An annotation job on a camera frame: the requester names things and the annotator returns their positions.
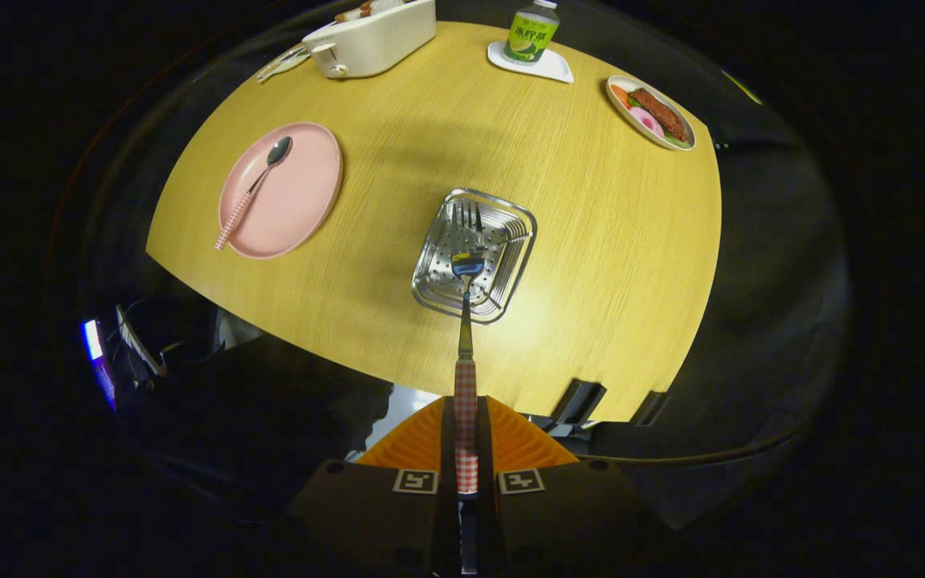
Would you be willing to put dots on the green label drink bottle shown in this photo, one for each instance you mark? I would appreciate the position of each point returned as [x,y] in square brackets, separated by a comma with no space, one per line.
[532,32]

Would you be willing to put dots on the white divided snack dish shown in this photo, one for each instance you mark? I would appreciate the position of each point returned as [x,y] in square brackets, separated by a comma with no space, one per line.
[282,64]

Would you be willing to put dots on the brown meat piece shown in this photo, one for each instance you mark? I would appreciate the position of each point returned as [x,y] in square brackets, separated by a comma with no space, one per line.
[659,114]

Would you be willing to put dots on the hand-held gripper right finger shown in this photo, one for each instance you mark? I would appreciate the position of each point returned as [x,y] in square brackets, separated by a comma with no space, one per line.
[485,449]

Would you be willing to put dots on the black table bracket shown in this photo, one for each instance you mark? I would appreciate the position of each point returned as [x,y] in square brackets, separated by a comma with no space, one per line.
[649,408]
[579,401]

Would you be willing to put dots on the pink ham slice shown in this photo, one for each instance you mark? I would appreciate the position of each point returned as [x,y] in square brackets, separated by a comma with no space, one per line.
[645,122]

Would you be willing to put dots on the white coaster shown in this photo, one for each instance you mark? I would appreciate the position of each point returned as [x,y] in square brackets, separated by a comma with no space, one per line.
[551,68]

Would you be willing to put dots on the toast bread slice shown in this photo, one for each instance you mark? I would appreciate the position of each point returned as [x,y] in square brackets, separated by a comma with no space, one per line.
[378,6]
[348,14]

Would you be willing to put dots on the oval plate with food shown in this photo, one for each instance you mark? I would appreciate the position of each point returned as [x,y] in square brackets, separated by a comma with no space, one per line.
[621,87]

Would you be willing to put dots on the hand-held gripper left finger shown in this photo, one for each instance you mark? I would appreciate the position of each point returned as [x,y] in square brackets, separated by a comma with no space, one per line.
[446,449]

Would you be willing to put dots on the pink plate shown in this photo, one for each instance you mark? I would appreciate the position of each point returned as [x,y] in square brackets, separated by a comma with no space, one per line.
[294,201]

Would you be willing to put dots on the open laptop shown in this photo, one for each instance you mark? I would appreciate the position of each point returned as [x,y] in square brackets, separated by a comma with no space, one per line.
[140,341]

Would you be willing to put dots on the white toaster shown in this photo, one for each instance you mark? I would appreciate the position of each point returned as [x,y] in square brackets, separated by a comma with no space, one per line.
[382,44]

